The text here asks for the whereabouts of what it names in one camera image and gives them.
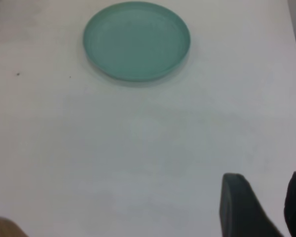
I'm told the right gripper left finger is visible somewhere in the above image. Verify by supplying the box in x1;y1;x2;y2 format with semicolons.
219;172;286;237

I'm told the green plate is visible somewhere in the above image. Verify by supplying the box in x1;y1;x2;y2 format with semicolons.
82;1;191;82

